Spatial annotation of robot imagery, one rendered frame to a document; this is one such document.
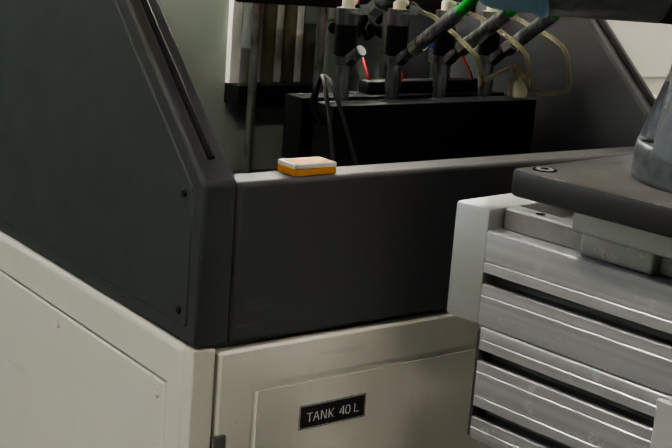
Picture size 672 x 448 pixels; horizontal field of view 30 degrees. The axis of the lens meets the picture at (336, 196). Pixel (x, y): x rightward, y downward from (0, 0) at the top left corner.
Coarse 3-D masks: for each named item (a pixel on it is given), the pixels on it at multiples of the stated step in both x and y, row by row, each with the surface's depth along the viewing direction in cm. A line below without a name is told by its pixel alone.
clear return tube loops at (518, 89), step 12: (408, 0) 157; (420, 12) 158; (468, 12) 163; (456, 36) 154; (504, 36) 158; (552, 36) 161; (468, 48) 152; (564, 48) 160; (480, 60) 151; (528, 60) 156; (480, 72) 152; (504, 72) 164; (516, 72) 166; (528, 72) 156; (480, 84) 153; (516, 84) 167; (528, 84) 157; (516, 96) 167
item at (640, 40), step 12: (612, 24) 178; (624, 24) 180; (636, 24) 181; (648, 24) 183; (660, 24) 185; (624, 36) 180; (636, 36) 181; (648, 36) 183; (660, 36) 184; (624, 48) 180; (636, 48) 181; (648, 48) 183; (660, 48) 184; (636, 60) 181; (648, 60) 183; (660, 60) 184; (648, 72) 183; (660, 72) 184; (648, 84) 183; (660, 84) 185
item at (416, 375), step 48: (288, 336) 125; (336, 336) 127; (384, 336) 131; (432, 336) 135; (240, 384) 121; (288, 384) 125; (336, 384) 129; (384, 384) 133; (432, 384) 137; (240, 432) 123; (288, 432) 126; (336, 432) 130; (384, 432) 134; (432, 432) 139
